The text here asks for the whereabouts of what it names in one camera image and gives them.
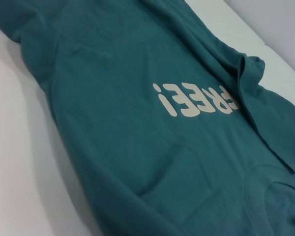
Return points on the teal shirt with cream lettering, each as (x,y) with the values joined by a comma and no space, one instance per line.
(113,110)

